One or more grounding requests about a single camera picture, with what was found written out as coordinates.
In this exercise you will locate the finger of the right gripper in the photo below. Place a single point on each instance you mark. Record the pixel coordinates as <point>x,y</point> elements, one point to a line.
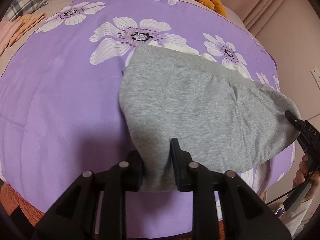
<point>293,120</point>

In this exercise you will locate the peach folded clothes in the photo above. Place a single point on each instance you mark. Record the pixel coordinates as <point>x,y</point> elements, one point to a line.
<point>12,31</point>

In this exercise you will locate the orange plush cloth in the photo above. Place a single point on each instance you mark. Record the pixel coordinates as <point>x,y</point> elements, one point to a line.
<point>214,5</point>

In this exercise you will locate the grey fleece sweatpants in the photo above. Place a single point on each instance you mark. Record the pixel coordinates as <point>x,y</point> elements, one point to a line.
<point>224,120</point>

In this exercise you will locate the white wall socket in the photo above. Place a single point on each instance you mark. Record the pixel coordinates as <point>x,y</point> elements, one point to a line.
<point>316,75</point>

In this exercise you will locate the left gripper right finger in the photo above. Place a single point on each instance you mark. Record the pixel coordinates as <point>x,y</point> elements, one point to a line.
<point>190,176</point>

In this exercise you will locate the purple floral bed sheet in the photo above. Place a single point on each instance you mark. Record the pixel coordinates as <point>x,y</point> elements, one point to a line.
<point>60,111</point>

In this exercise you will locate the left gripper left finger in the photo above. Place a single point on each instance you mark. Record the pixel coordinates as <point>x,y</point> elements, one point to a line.
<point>126,176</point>

